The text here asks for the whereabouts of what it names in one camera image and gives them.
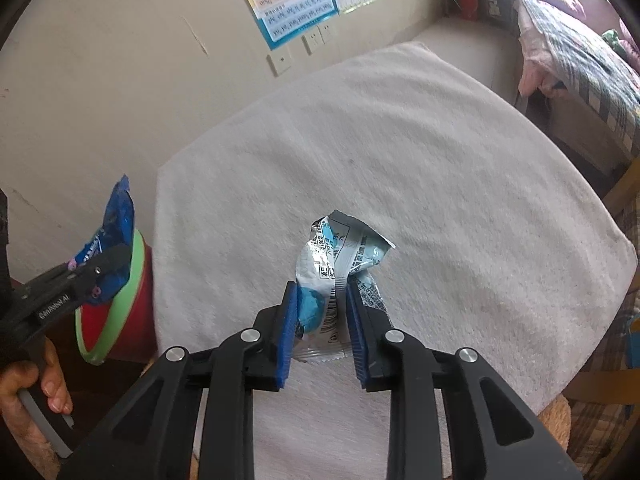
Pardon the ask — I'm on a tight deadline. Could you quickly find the bed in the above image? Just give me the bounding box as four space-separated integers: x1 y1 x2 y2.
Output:
515 0 640 176

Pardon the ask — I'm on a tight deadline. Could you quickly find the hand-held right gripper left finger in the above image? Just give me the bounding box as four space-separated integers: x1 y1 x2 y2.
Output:
60 281 301 480

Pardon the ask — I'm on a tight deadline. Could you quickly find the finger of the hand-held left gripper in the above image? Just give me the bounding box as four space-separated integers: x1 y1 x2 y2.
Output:
75 265 130 306
62 244 132 286

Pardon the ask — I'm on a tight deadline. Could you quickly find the blue snack wrapper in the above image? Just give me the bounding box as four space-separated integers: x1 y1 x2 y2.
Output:
67 175 137 306

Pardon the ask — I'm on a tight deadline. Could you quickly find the white towel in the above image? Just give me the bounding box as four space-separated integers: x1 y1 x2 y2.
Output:
152 40 633 480

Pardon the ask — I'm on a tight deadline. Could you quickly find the red bin with green rim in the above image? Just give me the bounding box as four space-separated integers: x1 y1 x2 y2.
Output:
74 227 156 366

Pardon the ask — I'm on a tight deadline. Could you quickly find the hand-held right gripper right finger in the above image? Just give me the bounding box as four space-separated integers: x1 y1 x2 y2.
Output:
345 277 583 480

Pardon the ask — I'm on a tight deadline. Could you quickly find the silver and blue wrapper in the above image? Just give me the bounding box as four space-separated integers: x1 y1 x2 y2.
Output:
290 210 397 365

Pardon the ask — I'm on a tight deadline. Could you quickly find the person's left hand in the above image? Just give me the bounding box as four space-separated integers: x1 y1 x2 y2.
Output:
0 337 73 461

